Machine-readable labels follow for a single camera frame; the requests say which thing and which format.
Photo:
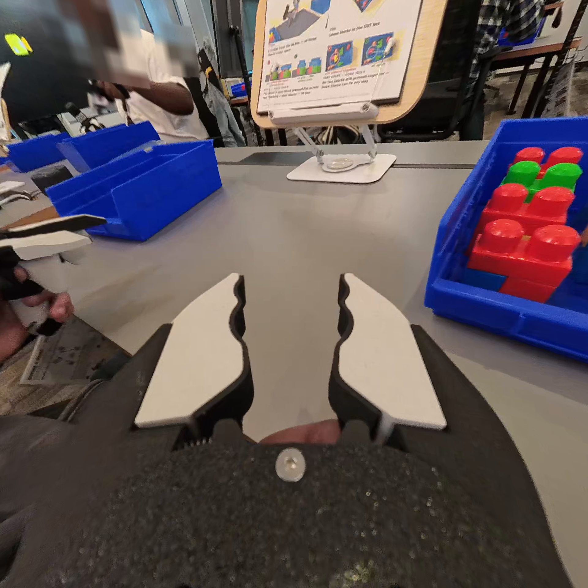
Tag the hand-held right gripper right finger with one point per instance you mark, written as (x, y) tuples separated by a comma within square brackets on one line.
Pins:
[(386, 367)]

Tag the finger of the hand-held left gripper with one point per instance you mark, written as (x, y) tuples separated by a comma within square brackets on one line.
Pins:
[(50, 248), (50, 225)]

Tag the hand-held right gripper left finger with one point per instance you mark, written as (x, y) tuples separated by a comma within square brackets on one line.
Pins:
[(193, 367)]

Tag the blue plastic storage bin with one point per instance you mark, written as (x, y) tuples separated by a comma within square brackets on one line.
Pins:
[(32, 154), (115, 138), (459, 303), (160, 202)]

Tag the red two-stud toy block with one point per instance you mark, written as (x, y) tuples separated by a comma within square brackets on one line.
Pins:
[(519, 262), (514, 216)]

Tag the grey desk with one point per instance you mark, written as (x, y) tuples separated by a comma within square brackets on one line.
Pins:
[(298, 220)]

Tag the person's left hand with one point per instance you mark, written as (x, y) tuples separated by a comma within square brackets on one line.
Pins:
[(59, 307)]

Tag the person's right hand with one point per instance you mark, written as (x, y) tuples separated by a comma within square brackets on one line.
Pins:
[(303, 432)]

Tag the printed paper sheet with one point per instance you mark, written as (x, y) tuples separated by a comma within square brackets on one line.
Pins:
[(55, 358)]

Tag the black monitor screen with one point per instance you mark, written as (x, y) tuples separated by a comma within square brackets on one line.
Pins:
[(27, 82)]

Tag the white stand with wooden board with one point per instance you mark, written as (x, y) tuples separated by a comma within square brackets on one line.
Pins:
[(342, 172)]

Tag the denim jacket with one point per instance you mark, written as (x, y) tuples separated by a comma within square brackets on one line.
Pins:
[(220, 115)]

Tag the black white striped bag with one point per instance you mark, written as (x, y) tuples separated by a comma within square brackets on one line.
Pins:
[(340, 134)]

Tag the black office chair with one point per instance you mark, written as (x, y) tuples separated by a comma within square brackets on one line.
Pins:
[(450, 92)]

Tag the wooden work table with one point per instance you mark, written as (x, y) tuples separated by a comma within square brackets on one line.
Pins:
[(528, 50)]

